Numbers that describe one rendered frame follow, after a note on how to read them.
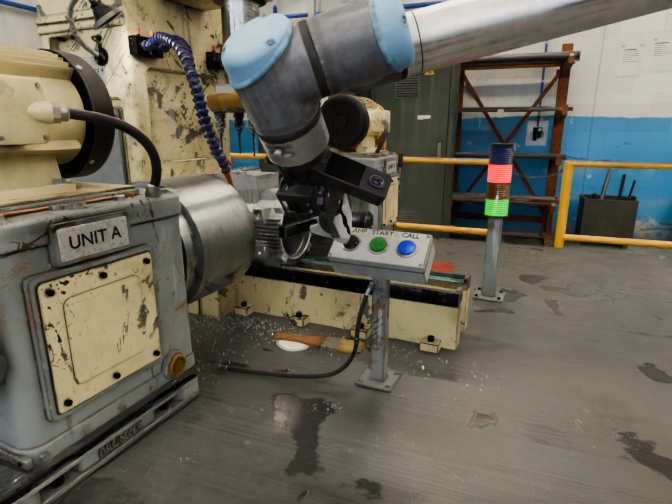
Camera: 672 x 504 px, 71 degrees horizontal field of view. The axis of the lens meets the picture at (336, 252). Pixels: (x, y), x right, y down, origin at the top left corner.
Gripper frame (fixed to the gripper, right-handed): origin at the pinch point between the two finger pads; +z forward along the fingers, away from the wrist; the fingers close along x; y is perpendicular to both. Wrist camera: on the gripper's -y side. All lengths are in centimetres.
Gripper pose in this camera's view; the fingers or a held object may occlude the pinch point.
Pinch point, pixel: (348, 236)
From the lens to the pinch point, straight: 80.0
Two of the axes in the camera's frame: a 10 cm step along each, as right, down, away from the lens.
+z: 2.7, 5.9, 7.6
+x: -3.2, 8.0, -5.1
